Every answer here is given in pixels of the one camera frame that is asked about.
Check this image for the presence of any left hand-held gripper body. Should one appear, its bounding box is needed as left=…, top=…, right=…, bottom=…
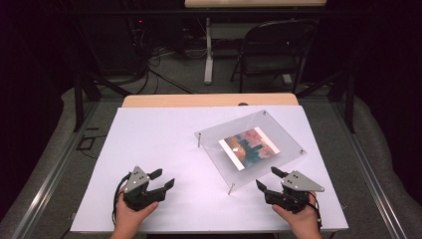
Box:
left=123, top=165, right=167, bottom=212

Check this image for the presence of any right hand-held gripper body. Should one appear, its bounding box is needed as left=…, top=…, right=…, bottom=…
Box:
left=265, top=169, right=325, bottom=214

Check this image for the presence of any clear acrylic photo frame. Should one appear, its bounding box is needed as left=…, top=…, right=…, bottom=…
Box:
left=194, top=109, right=309, bottom=196

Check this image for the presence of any person's right hand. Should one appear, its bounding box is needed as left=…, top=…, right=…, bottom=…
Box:
left=271, top=191, right=321, bottom=234

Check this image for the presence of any person's left hand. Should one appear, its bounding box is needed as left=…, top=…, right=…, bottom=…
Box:
left=112, top=188, right=160, bottom=235

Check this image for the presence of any white table cover sheet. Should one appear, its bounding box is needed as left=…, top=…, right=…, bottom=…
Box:
left=70, top=105, right=349, bottom=233

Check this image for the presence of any colourful photo print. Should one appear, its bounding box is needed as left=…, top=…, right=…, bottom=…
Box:
left=218, top=125, right=282, bottom=171

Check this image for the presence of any light wooden table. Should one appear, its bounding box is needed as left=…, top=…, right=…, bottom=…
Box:
left=121, top=93, right=300, bottom=109

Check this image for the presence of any black metal stand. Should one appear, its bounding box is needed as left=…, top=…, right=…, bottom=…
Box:
left=296, top=63, right=356, bottom=134
left=71, top=9, right=132, bottom=133

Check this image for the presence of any black folding chair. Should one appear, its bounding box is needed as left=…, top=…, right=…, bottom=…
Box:
left=230, top=19, right=320, bottom=95

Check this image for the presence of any white-legged background table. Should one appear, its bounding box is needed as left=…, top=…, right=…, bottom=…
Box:
left=183, top=0, right=328, bottom=86

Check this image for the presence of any dark computer tower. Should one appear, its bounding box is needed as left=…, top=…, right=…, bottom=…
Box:
left=79, top=14, right=148, bottom=78

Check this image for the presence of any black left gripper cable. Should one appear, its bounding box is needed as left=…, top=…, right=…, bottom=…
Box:
left=111, top=171, right=133, bottom=227

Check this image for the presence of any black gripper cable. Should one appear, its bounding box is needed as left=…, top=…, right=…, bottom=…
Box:
left=111, top=171, right=133, bottom=227
left=311, top=191, right=323, bottom=232

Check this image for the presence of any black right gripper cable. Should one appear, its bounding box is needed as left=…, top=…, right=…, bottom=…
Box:
left=311, top=191, right=323, bottom=232

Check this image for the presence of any aluminium floor rail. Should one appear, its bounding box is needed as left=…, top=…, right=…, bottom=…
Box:
left=9, top=99, right=102, bottom=239
left=329, top=99, right=411, bottom=239

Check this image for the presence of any bundle of floor cables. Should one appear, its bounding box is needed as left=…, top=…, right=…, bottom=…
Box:
left=130, top=19, right=200, bottom=96

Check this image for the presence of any black horizontal frame bar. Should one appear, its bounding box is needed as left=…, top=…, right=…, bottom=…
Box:
left=64, top=8, right=332, bottom=16

